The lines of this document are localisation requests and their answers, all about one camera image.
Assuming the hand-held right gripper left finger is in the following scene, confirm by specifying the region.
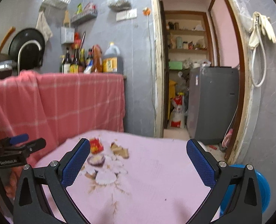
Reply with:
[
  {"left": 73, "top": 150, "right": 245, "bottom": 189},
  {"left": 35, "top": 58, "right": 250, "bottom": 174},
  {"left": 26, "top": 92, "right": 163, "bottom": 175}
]
[{"left": 13, "top": 138, "right": 91, "bottom": 224}]

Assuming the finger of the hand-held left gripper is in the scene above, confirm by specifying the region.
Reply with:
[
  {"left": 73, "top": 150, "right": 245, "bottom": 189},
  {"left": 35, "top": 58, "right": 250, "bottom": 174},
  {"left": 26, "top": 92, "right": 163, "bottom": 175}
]
[
  {"left": 3, "top": 134, "right": 29, "bottom": 146},
  {"left": 17, "top": 138, "right": 47, "bottom": 158}
]

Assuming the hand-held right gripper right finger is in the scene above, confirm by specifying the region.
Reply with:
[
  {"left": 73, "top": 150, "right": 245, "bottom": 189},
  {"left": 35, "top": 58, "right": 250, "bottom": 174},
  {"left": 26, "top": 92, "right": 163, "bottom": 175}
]
[{"left": 186, "top": 139, "right": 263, "bottom": 224}]

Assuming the red yellow wrapper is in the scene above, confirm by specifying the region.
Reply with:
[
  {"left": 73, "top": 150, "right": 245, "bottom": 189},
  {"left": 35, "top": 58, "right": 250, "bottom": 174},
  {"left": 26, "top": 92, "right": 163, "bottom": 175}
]
[{"left": 89, "top": 137, "right": 104, "bottom": 154}]

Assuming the brown paper piece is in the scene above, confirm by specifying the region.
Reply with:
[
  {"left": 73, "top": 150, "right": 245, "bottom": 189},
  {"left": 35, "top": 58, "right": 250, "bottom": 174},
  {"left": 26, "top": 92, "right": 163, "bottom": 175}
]
[{"left": 110, "top": 142, "right": 130, "bottom": 159}]

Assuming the blue plastic bucket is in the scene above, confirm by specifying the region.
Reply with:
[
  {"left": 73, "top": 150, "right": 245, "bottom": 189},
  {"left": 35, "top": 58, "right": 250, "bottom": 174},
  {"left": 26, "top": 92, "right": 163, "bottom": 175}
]
[{"left": 218, "top": 164, "right": 271, "bottom": 217}]

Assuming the person's left hand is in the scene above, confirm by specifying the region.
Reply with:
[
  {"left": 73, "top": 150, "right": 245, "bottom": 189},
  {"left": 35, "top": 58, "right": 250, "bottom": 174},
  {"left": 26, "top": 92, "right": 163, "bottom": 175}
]
[{"left": 0, "top": 166, "right": 22, "bottom": 200}]

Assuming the pink flower print blanket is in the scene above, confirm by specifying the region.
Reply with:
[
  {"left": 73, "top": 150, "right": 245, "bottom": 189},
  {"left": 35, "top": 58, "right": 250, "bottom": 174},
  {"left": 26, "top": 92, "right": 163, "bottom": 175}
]
[{"left": 34, "top": 129, "right": 225, "bottom": 224}]

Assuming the white red sack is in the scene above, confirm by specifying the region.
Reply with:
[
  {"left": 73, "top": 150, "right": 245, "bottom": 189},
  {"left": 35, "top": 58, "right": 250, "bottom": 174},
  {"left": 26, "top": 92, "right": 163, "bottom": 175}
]
[{"left": 168, "top": 93, "right": 187, "bottom": 129}]

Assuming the red checked cloth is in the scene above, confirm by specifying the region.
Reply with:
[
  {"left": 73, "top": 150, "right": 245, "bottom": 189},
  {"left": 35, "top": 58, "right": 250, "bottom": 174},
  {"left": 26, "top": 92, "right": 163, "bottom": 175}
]
[{"left": 0, "top": 71, "right": 125, "bottom": 166}]

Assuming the grey washing machine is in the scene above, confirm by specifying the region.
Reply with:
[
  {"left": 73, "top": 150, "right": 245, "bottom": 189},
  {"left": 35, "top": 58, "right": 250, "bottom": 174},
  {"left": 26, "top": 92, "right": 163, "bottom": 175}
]
[{"left": 187, "top": 66, "right": 240, "bottom": 145}]

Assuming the yellow plastic bin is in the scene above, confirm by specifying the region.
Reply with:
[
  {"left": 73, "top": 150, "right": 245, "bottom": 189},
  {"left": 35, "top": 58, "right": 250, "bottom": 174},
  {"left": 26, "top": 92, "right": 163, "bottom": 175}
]
[{"left": 168, "top": 80, "right": 177, "bottom": 119}]

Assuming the grey metal pot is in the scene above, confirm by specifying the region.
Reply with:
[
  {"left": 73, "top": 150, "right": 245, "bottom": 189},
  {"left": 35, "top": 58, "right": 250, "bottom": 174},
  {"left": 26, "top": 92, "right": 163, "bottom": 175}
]
[{"left": 0, "top": 52, "right": 16, "bottom": 81}]

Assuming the dark glass bottle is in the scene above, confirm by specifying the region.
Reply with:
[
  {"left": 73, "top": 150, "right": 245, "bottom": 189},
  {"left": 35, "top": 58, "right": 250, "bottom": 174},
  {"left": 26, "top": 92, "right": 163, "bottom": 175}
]
[{"left": 60, "top": 47, "right": 72, "bottom": 73}]

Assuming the yellow green bottle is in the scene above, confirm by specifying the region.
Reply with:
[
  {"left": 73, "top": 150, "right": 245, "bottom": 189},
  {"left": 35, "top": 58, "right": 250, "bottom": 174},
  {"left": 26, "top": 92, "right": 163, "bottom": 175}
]
[{"left": 79, "top": 49, "right": 86, "bottom": 73}]

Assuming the chrome faucet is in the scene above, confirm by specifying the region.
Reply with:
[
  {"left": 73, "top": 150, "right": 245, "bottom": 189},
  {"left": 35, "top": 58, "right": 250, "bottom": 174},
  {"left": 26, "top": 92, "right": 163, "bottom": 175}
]
[{"left": 18, "top": 40, "right": 42, "bottom": 75}]

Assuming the green box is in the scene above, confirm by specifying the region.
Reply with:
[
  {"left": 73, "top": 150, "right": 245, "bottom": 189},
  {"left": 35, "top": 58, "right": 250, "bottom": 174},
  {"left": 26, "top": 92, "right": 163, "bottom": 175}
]
[{"left": 169, "top": 61, "right": 184, "bottom": 70}]

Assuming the black frying pan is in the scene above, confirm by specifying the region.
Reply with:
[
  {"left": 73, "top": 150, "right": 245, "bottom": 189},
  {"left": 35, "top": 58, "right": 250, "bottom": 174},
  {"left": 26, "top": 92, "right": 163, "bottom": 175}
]
[{"left": 8, "top": 28, "right": 46, "bottom": 69}]

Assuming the orange sauce bottle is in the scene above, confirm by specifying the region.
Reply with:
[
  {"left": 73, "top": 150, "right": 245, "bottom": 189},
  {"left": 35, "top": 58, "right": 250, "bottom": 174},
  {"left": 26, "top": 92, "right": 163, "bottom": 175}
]
[{"left": 91, "top": 44, "right": 103, "bottom": 73}]

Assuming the dark wooden door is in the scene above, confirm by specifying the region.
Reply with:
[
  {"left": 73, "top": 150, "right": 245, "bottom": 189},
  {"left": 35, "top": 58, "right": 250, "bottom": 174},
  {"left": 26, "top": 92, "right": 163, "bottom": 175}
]
[{"left": 160, "top": 1, "right": 169, "bottom": 131}]

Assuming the large dark oil jug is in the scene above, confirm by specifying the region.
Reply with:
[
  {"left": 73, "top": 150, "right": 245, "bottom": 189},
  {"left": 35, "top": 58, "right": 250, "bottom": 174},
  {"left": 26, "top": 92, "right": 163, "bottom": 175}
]
[{"left": 102, "top": 42, "right": 124, "bottom": 73}]

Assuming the white utensil holder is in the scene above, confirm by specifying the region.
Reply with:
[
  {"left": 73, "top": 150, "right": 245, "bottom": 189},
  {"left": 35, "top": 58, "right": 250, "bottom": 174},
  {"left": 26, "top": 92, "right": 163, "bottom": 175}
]
[{"left": 61, "top": 26, "right": 75, "bottom": 44}]

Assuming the beige rag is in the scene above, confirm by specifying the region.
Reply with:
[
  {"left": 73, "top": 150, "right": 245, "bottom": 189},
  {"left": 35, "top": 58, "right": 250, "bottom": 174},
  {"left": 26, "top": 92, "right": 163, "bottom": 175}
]
[{"left": 36, "top": 12, "right": 53, "bottom": 43}]

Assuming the wooden spatula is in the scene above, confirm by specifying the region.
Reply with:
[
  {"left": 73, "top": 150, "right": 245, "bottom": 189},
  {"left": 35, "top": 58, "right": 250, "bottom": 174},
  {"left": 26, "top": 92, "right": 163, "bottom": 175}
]
[{"left": 63, "top": 10, "right": 70, "bottom": 28}]

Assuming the cream rubber glove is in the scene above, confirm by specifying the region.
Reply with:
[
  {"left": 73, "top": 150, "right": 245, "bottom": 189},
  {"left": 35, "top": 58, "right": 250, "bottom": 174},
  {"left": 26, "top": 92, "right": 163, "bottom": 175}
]
[
  {"left": 248, "top": 12, "right": 262, "bottom": 50},
  {"left": 261, "top": 14, "right": 276, "bottom": 44}
]

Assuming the red seasoning packet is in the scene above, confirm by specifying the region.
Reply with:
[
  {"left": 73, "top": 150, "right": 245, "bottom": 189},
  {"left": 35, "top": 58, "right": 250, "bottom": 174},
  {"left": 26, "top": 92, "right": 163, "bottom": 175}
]
[{"left": 83, "top": 2, "right": 97, "bottom": 12}]

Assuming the curved wooden handle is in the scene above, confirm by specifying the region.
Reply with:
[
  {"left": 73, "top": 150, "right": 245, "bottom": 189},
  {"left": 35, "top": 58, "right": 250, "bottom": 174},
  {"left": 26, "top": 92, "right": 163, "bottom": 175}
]
[{"left": 0, "top": 27, "right": 16, "bottom": 53}]

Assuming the white hose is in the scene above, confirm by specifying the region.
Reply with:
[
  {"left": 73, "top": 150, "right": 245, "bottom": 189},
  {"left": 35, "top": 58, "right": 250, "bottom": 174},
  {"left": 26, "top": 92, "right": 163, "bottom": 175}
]
[{"left": 251, "top": 16, "right": 267, "bottom": 88}]

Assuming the wooden wall shelf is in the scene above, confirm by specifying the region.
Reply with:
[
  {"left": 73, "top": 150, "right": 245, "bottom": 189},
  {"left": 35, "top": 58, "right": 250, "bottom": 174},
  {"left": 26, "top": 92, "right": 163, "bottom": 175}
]
[{"left": 164, "top": 10, "right": 213, "bottom": 54}]

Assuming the wooden door frame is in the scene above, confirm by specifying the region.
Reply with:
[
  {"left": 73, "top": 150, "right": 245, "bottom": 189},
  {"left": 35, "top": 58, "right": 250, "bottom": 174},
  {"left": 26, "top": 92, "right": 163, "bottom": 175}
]
[{"left": 148, "top": 0, "right": 257, "bottom": 166}]

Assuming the grey wall shelf rack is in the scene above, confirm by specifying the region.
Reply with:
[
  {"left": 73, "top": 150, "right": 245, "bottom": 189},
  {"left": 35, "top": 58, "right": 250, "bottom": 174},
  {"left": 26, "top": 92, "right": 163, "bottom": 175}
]
[{"left": 70, "top": 10, "right": 98, "bottom": 25}]

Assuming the thin white cable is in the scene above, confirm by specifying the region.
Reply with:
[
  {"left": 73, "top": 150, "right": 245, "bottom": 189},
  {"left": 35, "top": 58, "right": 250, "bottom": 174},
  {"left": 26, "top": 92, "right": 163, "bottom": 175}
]
[{"left": 147, "top": 15, "right": 157, "bottom": 112}]

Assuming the white wall socket panel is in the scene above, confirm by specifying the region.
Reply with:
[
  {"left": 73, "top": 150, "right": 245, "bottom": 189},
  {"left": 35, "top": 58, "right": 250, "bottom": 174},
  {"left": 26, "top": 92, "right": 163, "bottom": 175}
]
[{"left": 116, "top": 9, "right": 138, "bottom": 21}]

